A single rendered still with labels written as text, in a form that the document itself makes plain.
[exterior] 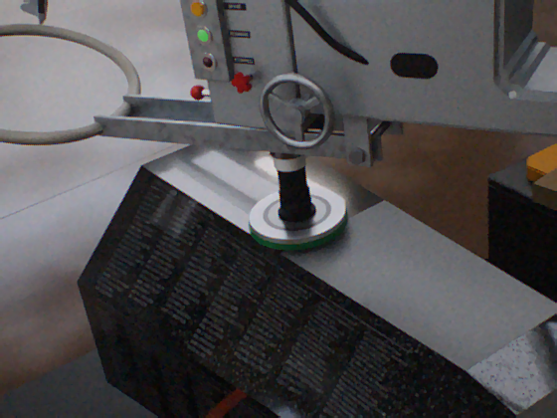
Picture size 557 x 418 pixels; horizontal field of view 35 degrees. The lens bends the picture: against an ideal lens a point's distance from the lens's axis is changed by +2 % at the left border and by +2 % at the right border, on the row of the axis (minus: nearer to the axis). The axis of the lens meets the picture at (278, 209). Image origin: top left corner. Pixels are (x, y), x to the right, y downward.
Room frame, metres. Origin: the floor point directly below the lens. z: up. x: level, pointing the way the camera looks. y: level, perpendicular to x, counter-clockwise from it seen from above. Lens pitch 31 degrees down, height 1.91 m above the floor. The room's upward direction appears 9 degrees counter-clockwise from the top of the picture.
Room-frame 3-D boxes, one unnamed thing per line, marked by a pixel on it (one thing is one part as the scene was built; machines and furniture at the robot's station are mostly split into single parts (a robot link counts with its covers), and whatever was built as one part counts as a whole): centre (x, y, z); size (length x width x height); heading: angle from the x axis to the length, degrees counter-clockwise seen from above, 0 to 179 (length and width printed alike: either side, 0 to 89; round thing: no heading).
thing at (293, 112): (1.46, -0.08, 1.24); 0.15 x 0.10 x 0.15; 58
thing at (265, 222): (1.62, -0.04, 0.91); 0.21 x 0.21 x 0.01
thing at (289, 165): (1.62, -0.04, 1.05); 0.07 x 0.07 x 0.04
